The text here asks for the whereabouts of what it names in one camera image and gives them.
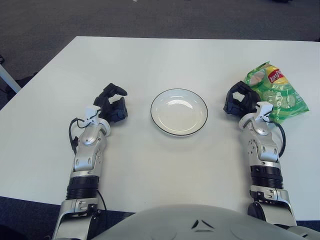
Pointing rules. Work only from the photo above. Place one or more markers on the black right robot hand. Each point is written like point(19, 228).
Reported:
point(247, 100)

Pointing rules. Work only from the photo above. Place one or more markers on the white table leg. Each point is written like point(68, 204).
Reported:
point(8, 80)

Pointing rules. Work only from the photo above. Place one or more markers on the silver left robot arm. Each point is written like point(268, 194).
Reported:
point(87, 150)

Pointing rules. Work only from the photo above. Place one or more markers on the grey robot torso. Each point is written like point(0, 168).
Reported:
point(200, 232)

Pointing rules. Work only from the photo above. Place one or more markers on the white plate with black rim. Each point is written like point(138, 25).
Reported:
point(178, 112)

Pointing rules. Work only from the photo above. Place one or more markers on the green Lay's chips bag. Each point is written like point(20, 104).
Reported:
point(287, 100)

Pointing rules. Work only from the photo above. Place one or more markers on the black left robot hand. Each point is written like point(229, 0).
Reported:
point(110, 107)

